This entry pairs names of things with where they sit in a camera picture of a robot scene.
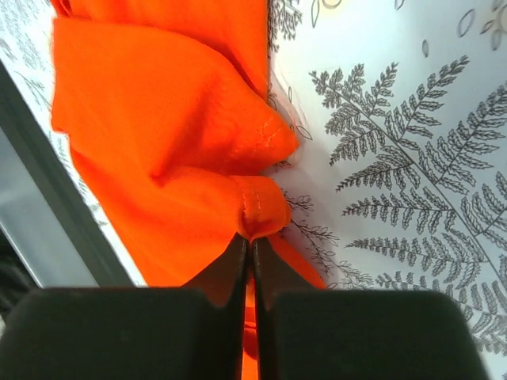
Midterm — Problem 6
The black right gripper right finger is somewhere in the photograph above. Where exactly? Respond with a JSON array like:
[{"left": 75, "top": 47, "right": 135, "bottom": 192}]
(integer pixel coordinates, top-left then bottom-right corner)
[{"left": 252, "top": 239, "right": 487, "bottom": 379}]

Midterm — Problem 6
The floral patterned table mat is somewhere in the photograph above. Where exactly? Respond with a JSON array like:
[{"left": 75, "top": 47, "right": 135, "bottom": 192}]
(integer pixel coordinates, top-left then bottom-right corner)
[{"left": 0, "top": 0, "right": 507, "bottom": 357}]

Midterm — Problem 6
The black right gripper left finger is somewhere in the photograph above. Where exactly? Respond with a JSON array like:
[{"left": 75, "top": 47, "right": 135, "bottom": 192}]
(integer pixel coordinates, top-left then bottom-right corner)
[{"left": 1, "top": 237, "right": 248, "bottom": 379}]

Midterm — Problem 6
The black table edge frame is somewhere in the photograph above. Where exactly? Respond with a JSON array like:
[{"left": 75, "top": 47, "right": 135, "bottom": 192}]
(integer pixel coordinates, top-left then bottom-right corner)
[{"left": 0, "top": 59, "right": 135, "bottom": 325}]

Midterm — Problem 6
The orange t-shirt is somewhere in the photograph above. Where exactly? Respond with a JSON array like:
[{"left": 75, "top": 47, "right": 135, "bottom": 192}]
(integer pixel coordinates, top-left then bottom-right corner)
[{"left": 51, "top": 1, "right": 323, "bottom": 379}]

